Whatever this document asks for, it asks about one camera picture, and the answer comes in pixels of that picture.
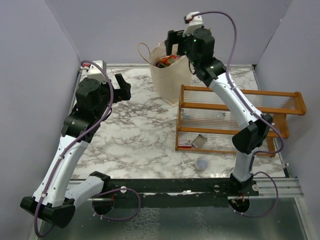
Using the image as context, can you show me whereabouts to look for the orange snack packet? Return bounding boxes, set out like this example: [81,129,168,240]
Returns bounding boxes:
[158,54,180,68]

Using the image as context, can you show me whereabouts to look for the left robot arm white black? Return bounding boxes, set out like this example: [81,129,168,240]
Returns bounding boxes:
[20,73,131,229]

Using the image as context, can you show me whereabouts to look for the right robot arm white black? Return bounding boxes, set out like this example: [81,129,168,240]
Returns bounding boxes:
[164,26,273,196]

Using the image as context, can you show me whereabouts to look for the red white small box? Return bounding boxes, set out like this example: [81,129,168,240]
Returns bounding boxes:
[177,139,192,148]

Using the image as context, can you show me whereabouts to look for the wooden tiered rack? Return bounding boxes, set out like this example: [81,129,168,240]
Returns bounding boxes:
[175,85,307,154]

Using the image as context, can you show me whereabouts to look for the grey open small carton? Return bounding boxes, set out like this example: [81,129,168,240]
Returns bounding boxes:
[191,134,208,149]

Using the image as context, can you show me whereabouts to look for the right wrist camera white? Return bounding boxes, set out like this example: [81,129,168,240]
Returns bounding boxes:
[183,11,203,36]

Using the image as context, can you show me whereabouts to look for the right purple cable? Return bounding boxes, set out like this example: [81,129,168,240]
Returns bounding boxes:
[192,10,286,218]

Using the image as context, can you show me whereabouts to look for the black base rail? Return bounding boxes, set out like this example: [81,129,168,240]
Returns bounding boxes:
[92,177,259,216]

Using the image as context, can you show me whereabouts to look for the aluminium frame rail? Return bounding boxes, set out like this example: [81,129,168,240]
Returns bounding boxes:
[67,177,305,201]

